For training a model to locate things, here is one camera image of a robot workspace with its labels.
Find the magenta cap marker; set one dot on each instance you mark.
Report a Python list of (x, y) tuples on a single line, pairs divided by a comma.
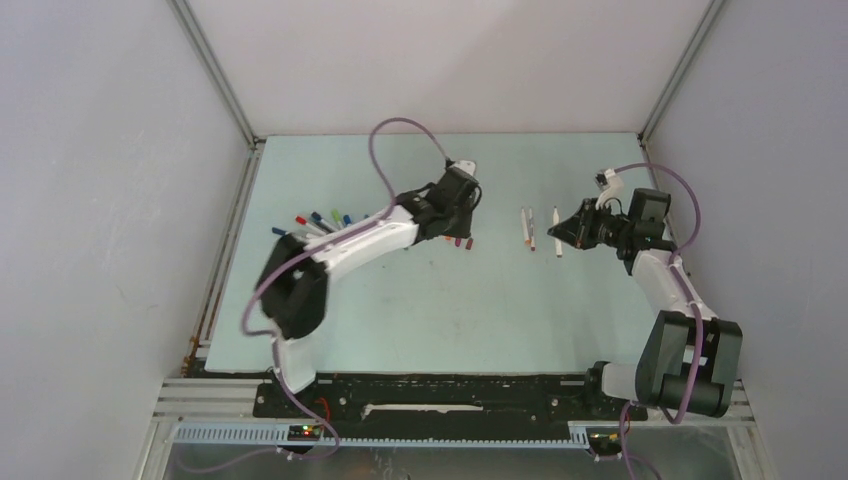
[(531, 229)]

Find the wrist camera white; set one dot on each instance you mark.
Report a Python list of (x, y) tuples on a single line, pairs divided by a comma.
[(469, 167), (610, 185)]

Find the aluminium frame rail right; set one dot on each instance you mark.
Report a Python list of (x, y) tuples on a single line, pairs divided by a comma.
[(698, 142)]

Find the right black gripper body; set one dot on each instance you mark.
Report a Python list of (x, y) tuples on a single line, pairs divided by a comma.
[(607, 229)]

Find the navy cap marker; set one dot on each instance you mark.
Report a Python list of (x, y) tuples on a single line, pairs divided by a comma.
[(322, 223)]

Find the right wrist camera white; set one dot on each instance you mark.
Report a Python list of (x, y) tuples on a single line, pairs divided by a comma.
[(610, 185)]

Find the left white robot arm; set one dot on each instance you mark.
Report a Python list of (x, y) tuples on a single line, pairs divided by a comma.
[(296, 280)]

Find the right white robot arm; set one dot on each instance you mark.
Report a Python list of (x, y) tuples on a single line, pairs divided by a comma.
[(690, 360)]

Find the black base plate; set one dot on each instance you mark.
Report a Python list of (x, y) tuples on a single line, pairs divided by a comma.
[(444, 407)]

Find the orange cap marker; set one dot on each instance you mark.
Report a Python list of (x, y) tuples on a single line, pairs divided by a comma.
[(525, 227)]

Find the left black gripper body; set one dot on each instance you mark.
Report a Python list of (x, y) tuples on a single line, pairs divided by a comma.
[(458, 224)]

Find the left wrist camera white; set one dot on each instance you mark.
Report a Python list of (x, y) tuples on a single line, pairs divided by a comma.
[(469, 167)]

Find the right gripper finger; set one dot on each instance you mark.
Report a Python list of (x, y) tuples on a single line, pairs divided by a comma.
[(572, 233), (586, 210)]

